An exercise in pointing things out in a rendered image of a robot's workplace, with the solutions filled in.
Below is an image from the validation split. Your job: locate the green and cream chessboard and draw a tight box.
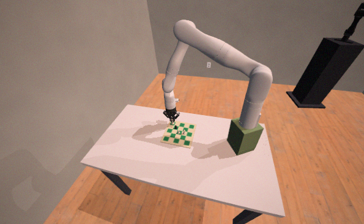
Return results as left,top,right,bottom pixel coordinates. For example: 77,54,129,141
160,121,196,148

